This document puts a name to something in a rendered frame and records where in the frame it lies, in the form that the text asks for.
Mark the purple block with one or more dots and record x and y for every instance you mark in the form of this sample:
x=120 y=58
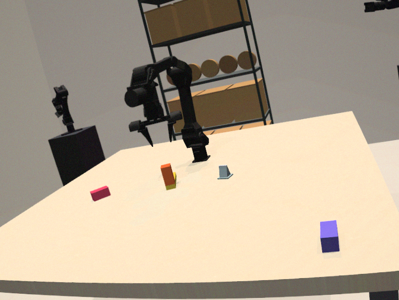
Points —
x=329 y=236

